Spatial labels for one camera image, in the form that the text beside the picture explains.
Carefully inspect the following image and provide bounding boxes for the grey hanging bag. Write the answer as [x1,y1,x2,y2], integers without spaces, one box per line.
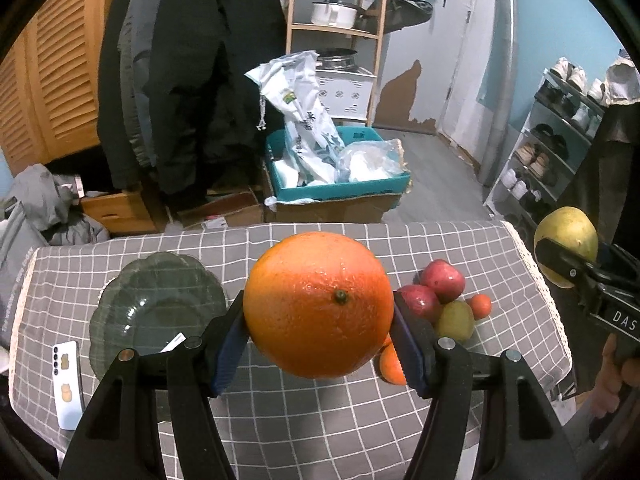
[357,0,434,33]

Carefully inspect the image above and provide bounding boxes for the small tangerine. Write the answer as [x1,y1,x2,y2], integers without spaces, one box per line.
[467,294,492,321]

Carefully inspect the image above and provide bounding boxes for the light blue smartphone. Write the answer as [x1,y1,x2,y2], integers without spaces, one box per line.
[51,341,84,432]

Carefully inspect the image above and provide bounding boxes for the dark glass plate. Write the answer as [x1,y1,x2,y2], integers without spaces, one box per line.
[90,252,228,423]

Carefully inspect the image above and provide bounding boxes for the white plastic basket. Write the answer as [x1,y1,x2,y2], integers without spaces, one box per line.
[316,69,377,123]

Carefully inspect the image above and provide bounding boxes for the wooden shelf rack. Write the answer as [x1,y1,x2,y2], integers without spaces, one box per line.
[285,0,392,127]

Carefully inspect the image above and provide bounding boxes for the grey hanging coat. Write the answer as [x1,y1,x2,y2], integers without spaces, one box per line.
[118,0,158,168]

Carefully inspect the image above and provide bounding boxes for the grey jacket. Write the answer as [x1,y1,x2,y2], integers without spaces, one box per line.
[7,164,112,247]

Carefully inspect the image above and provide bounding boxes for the white printed plastic bag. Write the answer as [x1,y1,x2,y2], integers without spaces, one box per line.
[245,50,347,187]

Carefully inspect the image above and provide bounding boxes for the medium orange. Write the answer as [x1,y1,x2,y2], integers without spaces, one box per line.
[377,332,408,386]

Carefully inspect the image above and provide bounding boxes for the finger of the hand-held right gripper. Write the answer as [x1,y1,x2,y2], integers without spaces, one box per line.
[597,245,632,281]
[536,237,597,287]

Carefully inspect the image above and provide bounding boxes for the large orange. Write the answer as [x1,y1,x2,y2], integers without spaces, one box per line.
[243,231,395,380]

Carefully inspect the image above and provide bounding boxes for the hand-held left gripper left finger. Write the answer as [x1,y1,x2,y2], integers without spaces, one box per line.
[59,292,251,480]

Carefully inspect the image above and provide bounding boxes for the flat cardboard box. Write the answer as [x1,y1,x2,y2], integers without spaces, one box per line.
[177,191,266,229]

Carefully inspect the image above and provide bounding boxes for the person's right hand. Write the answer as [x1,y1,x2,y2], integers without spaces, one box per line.
[595,335,640,413]

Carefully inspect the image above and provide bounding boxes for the white lace cloth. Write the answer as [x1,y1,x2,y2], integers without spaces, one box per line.
[601,55,640,107]

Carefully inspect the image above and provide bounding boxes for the green pear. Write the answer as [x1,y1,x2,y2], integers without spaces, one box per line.
[434,300,476,343]

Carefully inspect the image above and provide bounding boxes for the dark cloth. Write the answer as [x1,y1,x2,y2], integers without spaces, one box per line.
[565,102,640,261]

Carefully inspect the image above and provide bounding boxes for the clear plastic bag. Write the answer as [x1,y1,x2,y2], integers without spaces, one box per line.
[334,140,405,184]

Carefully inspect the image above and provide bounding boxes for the black hanging coat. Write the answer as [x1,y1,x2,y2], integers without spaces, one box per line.
[97,0,288,213]

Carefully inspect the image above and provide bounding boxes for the grey checked tablecloth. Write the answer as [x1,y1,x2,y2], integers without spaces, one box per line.
[9,220,573,480]

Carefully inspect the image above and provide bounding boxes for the wooden louvered cabinet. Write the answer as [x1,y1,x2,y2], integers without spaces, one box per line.
[0,0,137,177]

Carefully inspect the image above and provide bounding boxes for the white door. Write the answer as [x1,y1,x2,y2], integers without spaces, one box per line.
[439,0,501,163]

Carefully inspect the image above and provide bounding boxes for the metal steamer pot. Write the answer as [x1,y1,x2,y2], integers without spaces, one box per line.
[315,49,359,73]

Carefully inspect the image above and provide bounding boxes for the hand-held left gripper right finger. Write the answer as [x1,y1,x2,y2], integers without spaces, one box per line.
[392,292,581,480]

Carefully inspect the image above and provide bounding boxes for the wooden drawer box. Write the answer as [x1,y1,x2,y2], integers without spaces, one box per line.
[80,187,162,236]

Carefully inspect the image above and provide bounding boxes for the white shoe rack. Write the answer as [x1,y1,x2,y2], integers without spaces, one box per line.
[482,67,608,241]

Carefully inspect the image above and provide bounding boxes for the grey pipe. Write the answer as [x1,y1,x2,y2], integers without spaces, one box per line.
[477,0,517,186]

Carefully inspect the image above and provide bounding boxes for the red apple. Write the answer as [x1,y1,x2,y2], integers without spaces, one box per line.
[395,285,443,323]
[419,259,466,303]

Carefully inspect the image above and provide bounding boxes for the brown cardboard box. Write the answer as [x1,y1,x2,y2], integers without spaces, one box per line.
[262,190,402,224]

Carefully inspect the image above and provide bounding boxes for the white cooking pot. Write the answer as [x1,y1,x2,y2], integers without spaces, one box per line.
[311,0,367,28]

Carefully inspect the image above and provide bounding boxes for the row of shoes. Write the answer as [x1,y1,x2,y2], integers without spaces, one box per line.
[500,57,608,221]

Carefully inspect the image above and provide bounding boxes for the teal storage box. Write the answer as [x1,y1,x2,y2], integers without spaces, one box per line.
[265,126,412,204]

